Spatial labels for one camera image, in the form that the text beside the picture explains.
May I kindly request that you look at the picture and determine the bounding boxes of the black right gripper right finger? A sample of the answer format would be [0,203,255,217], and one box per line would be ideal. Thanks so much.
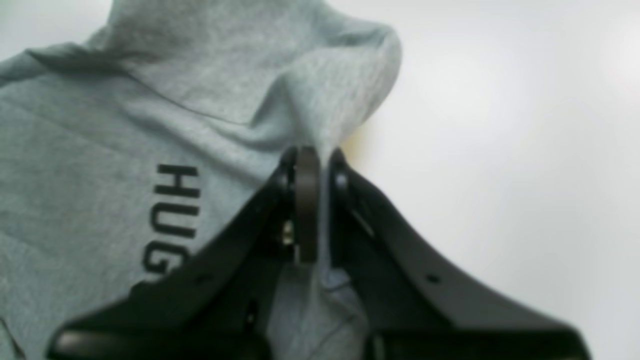
[327,149,591,360]

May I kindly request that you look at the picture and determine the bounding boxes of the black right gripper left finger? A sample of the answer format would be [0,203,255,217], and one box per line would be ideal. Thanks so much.
[46,146,320,360]

